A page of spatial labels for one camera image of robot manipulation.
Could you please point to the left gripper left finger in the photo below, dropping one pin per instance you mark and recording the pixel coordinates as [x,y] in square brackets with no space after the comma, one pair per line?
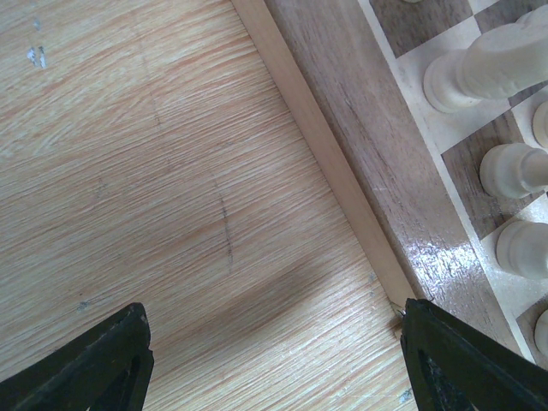
[109,367]

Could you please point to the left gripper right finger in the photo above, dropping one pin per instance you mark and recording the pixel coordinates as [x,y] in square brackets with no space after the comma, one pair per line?
[452,366]

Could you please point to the white chess bishop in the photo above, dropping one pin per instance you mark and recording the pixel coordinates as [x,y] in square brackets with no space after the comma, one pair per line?
[514,171]

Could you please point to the white chess pawn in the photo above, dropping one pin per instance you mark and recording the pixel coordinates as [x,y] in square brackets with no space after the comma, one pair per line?
[540,124]

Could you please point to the wooden chess board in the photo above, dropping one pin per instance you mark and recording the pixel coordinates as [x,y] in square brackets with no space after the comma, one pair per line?
[406,175]

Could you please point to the white chess knight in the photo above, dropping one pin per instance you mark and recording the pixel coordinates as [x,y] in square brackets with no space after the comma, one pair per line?
[498,64]

